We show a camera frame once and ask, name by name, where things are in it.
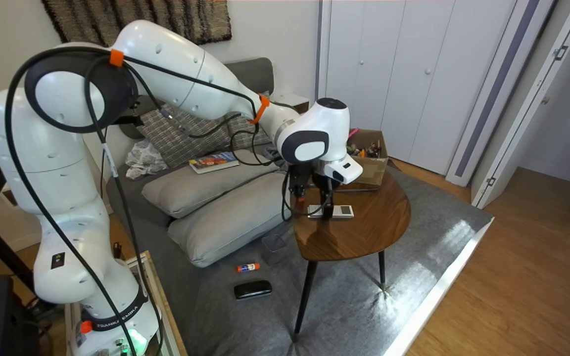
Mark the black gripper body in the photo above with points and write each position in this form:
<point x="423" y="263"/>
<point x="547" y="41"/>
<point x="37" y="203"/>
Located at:
<point x="316" y="179"/>

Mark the white rectangular box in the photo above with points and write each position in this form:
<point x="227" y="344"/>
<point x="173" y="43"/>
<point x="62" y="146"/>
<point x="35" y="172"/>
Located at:
<point x="345" y="211"/>

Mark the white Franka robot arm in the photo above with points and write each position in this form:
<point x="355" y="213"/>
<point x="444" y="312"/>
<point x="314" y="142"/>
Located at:
<point x="54" y="166"/>

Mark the black remote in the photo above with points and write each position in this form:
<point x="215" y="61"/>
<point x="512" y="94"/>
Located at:
<point x="252" y="290"/>

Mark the wooden table with black legs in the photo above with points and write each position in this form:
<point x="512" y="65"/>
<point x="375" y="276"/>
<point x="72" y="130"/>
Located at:
<point x="357" y="231"/>

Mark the large beige pillow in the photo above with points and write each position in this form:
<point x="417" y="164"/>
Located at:
<point x="233" y="221"/>

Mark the orange marker pen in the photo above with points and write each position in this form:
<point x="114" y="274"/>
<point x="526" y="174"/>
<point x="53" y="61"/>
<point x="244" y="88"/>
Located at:
<point x="248" y="268"/>

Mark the colourful book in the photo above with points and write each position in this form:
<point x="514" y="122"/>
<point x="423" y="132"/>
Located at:
<point x="215" y="164"/>

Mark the grey mattress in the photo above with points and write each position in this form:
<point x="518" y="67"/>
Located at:
<point x="431" y="239"/>

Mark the grey headboard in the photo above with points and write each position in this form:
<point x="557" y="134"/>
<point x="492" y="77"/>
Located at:
<point x="252" y="75"/>

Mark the grey checked cushion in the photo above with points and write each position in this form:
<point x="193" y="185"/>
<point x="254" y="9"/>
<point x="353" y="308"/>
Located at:
<point x="173" y="136"/>

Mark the white closet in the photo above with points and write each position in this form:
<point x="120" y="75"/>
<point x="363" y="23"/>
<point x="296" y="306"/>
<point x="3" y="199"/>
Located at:
<point x="417" y="81"/>

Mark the white crumpled cloth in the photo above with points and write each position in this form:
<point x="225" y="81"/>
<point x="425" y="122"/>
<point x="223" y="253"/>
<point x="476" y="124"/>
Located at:
<point x="144" y="162"/>

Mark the white door with grey stripe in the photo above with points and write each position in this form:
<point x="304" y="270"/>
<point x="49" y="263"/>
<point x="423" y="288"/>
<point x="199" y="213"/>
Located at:
<point x="496" y="100"/>

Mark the brown woven wall hanging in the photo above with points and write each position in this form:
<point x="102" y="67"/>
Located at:
<point x="167" y="21"/>

